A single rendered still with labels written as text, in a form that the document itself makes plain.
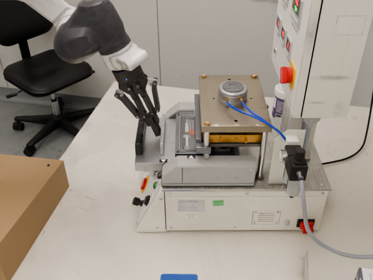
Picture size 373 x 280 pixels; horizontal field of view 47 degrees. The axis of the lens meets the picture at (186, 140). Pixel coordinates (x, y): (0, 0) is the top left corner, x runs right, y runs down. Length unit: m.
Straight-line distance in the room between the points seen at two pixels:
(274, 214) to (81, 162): 0.71
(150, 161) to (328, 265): 0.55
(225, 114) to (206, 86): 0.16
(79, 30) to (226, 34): 1.76
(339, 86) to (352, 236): 0.51
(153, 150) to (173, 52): 1.69
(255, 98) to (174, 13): 1.62
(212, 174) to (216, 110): 0.17
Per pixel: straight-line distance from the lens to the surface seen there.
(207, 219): 1.27
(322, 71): 1.03
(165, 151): 1.24
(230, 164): 1.15
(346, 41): 1.01
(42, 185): 1.35
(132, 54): 1.10
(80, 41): 1.09
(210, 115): 1.14
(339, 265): 1.24
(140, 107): 1.21
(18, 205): 1.30
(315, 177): 1.26
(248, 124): 1.11
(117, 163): 1.56
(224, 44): 2.79
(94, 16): 1.08
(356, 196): 1.51
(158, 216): 1.26
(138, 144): 1.21
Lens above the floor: 1.74
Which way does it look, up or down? 37 degrees down
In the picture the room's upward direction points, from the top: straight up
